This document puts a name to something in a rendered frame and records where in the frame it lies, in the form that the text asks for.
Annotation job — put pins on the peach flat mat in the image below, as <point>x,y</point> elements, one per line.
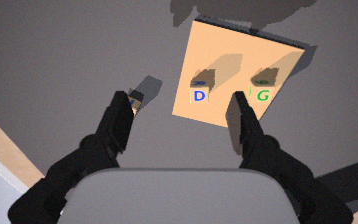
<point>228,60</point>

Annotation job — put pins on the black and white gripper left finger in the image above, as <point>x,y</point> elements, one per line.
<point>39,205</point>

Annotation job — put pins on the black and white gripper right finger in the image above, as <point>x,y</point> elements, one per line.
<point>262,153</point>

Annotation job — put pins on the tan wooden letter block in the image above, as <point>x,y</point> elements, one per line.
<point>199,91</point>
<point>260,91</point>
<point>135,105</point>

